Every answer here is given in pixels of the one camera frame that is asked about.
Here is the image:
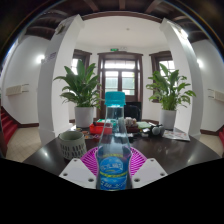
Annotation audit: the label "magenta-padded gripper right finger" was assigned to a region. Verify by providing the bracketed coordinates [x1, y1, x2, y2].
[129, 146, 168, 190]

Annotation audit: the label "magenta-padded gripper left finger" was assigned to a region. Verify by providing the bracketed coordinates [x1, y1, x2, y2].
[59, 146, 100, 190]

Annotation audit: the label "clear bottle with teal cap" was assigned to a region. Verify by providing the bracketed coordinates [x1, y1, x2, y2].
[95, 91, 133, 191]

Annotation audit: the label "grey-green patterned cup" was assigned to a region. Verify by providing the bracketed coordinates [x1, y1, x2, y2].
[58, 130, 88, 161]

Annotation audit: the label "grey headphones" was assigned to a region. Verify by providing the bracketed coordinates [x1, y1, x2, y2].
[150, 124, 166, 136]

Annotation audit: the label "printed magazine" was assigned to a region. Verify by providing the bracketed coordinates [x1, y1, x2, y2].
[162, 129, 191, 142]

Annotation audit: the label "red box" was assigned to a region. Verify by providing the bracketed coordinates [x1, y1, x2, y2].
[88, 121, 113, 136]

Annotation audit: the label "green notebook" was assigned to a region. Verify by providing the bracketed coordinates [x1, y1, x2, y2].
[136, 120, 153, 130]

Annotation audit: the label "box of small bottles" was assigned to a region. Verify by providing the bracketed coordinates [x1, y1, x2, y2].
[124, 117, 139, 133]

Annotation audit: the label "black chair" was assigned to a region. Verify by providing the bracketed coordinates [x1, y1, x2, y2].
[124, 101, 143, 121]

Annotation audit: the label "bushy potted plant, white pot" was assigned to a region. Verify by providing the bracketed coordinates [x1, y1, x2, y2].
[53, 59, 104, 129]

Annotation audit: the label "tall potted plant, white pot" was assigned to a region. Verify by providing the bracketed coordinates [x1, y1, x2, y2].
[145, 62, 197, 131]

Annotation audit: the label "red carpeted stairs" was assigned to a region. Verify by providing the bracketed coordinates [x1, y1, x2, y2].
[0, 106, 19, 144]

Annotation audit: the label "dark wooden glazed door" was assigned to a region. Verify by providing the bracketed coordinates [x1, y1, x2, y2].
[97, 51, 144, 119]

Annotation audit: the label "narrow dark-framed window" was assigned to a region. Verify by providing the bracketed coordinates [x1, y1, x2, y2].
[72, 49, 93, 76]

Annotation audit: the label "white wall radiator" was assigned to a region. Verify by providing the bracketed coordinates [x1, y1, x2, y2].
[208, 88, 224, 103]
[5, 83, 29, 97]

